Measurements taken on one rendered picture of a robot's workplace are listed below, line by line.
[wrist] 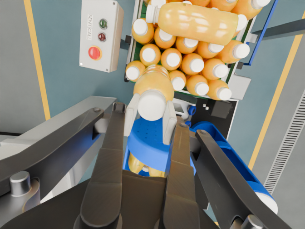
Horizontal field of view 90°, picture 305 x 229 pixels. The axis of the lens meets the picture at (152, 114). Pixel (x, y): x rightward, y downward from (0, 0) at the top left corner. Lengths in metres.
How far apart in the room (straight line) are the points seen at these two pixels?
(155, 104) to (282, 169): 2.44
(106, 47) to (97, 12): 0.09
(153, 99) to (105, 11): 0.39
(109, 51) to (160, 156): 0.36
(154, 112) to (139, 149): 0.29
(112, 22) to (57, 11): 1.39
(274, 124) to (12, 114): 3.01
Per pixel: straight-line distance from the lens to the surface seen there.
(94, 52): 0.53
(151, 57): 0.49
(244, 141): 2.11
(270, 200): 1.02
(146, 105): 0.21
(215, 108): 0.68
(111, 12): 0.54
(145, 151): 0.48
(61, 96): 1.97
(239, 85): 0.85
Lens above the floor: 1.61
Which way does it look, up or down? 69 degrees down
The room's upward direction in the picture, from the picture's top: 173 degrees counter-clockwise
